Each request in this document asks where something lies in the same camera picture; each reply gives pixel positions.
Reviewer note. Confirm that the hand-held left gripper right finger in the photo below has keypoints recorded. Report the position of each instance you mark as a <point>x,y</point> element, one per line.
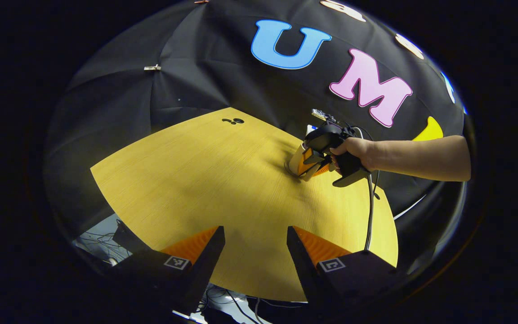
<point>306,270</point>

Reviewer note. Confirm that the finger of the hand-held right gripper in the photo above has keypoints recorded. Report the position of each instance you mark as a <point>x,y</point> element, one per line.
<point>323,170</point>
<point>306,164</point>

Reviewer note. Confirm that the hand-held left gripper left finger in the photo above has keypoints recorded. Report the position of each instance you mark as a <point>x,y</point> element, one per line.
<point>207,265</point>

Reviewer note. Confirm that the cream cup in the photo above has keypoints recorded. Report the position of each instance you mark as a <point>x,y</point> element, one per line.
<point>296,157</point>

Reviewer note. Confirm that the wooden desktop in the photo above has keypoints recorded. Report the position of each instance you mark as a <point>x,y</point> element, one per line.
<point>196,180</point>

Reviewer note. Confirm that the white strip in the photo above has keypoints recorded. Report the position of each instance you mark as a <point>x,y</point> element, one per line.
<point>409,207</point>

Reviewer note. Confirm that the black backdrop cloth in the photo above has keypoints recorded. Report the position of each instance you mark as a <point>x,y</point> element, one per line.
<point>196,54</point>

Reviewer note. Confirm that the silver clip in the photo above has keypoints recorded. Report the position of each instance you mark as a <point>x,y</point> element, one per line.
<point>152,68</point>

